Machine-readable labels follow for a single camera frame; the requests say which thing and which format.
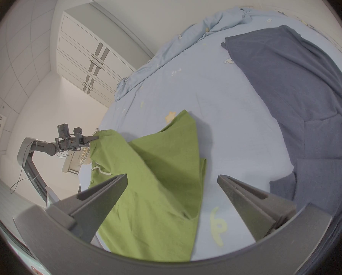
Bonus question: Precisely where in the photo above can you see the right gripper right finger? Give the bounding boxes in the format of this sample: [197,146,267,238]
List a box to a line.
[217,174,297,243]

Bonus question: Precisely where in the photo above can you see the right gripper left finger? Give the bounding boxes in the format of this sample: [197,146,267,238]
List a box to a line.
[46,174,128,244]

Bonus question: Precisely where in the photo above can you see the green shorts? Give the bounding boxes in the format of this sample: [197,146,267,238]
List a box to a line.
[88,110,207,262]

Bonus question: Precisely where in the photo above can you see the round woven basket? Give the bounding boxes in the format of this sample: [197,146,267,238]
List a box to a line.
[79,129,100,165]

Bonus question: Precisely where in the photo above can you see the dark blue garment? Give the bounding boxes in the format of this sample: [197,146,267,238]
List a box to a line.
[221,25,342,226]

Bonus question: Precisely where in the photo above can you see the white wardrobe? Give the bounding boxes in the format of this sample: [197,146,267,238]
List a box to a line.
[56,3,154,108]

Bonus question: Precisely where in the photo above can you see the pale blue quilt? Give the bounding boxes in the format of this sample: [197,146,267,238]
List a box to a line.
[114,6,256,102]

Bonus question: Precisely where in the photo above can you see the black cable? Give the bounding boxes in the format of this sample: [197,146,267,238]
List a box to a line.
[11,165,34,194]

